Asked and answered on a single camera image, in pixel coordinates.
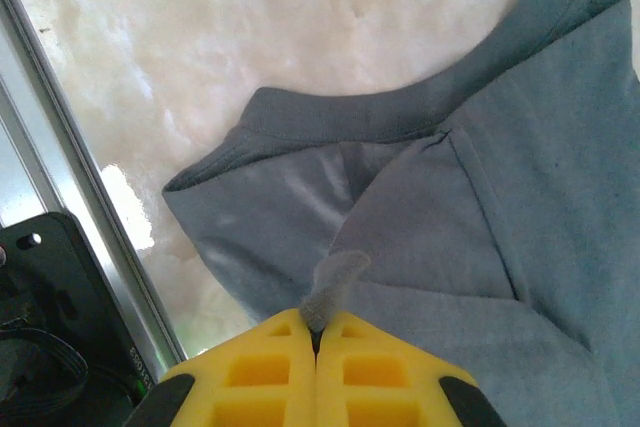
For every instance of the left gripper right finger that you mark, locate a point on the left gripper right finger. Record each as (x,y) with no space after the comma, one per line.
(400,387)

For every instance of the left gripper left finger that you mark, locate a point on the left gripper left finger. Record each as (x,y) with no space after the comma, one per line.
(250,382)

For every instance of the grey t-shirt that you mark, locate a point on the grey t-shirt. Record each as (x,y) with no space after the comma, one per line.
(525,172)

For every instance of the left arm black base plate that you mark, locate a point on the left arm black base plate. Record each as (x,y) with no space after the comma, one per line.
(65,267)

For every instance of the aluminium mounting rail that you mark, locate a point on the aluminium mounting rail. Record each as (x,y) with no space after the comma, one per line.
(50,157)

